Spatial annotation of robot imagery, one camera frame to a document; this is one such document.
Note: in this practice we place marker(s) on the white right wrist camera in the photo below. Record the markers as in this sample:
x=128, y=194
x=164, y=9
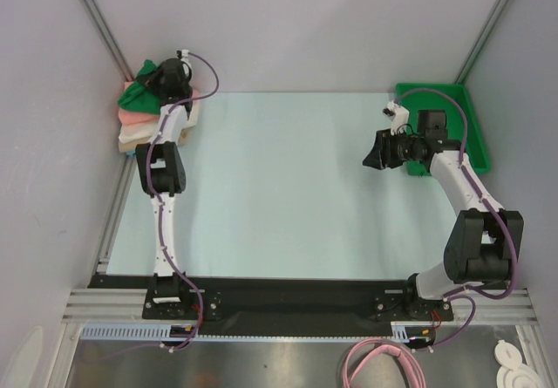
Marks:
x=397, y=115

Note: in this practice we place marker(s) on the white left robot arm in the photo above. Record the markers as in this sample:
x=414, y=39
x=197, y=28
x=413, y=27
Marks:
x=271, y=221

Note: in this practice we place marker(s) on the white slotted cable duct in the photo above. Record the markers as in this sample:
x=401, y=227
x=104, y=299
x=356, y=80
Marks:
x=177, y=333

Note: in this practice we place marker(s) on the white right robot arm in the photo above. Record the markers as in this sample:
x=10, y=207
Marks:
x=482, y=251

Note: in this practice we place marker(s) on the white folded t shirt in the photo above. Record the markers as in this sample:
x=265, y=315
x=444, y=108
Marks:
x=145, y=130

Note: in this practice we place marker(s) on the green t shirt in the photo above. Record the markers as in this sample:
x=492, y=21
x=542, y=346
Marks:
x=137, y=97

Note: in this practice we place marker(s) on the green plastic tray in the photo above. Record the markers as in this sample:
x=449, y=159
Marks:
x=476, y=147

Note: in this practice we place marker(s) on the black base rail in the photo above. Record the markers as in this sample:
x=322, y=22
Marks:
x=282, y=307

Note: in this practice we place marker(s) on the white plastic disc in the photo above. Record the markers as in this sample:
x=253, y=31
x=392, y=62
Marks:
x=507, y=355

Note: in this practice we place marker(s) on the right aluminium frame post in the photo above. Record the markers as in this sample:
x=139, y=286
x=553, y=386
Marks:
x=497, y=11

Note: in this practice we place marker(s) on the aluminium extrusion rail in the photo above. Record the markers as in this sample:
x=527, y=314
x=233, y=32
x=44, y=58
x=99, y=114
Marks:
x=126, y=305

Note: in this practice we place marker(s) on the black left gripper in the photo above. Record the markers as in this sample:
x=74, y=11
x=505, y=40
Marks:
x=152, y=83

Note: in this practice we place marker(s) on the left aluminium frame post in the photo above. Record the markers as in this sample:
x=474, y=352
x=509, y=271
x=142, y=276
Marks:
x=110, y=42

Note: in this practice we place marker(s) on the aluminium frame post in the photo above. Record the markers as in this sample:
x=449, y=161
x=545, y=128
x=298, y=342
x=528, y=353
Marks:
x=497, y=11
x=110, y=42

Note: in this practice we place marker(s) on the white plastic ring part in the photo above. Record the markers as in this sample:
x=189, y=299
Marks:
x=522, y=377

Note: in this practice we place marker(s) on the pink folded t shirt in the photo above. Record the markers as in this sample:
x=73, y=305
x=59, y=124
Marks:
x=128, y=118

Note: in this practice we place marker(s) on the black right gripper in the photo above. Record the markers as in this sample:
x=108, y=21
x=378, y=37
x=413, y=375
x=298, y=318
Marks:
x=385, y=149

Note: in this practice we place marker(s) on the tan folded t shirt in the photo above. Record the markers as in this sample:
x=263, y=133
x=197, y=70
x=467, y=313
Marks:
x=129, y=147

